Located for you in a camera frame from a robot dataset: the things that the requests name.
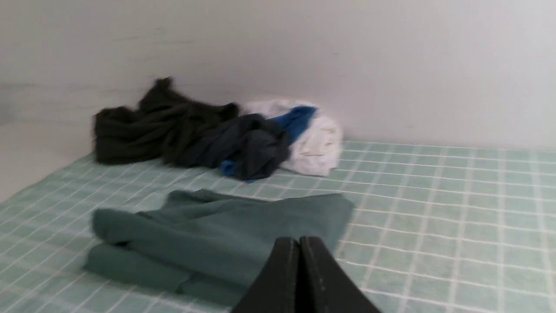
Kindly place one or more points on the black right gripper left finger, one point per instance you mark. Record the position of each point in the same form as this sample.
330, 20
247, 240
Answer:
274, 290

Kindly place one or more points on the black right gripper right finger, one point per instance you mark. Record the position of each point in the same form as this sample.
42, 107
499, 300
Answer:
323, 286

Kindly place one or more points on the green long sleeve shirt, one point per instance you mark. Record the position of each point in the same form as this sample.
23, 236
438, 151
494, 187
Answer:
205, 244

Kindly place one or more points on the green checkered tablecloth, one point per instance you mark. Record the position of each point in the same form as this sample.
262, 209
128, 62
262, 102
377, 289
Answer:
436, 230

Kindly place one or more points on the white crumpled garment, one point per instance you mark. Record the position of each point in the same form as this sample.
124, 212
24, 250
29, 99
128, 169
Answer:
317, 151

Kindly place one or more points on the dark grey crumpled garment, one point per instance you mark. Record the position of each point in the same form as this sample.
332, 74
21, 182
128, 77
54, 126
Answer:
211, 148

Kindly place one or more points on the blue crumpled garment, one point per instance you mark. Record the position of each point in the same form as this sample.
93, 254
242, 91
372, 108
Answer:
295, 121

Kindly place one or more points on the dark olive crumpled garment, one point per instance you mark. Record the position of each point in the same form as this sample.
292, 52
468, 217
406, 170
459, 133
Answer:
163, 125

